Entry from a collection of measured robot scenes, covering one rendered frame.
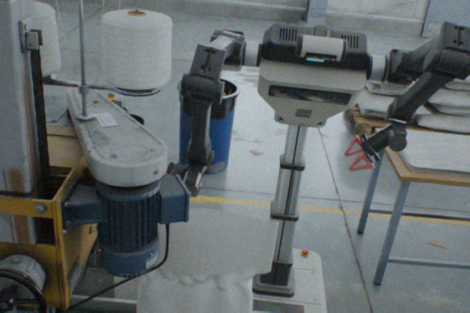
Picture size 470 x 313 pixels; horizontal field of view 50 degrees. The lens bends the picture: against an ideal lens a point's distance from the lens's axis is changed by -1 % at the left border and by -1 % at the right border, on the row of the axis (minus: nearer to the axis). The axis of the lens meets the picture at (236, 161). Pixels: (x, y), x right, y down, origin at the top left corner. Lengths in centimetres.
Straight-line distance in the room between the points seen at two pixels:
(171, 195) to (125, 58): 33
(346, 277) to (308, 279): 54
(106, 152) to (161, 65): 24
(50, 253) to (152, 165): 31
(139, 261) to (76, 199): 21
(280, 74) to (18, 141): 102
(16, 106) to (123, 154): 25
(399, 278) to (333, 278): 41
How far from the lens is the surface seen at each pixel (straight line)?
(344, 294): 306
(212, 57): 134
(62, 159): 133
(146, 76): 120
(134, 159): 114
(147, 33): 118
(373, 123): 505
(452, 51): 139
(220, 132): 384
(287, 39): 181
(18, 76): 107
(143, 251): 128
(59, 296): 133
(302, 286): 263
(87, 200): 122
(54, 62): 131
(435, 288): 333
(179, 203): 125
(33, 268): 125
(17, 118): 110
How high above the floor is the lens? 195
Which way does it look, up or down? 28 degrees down
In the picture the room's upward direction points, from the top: 6 degrees clockwise
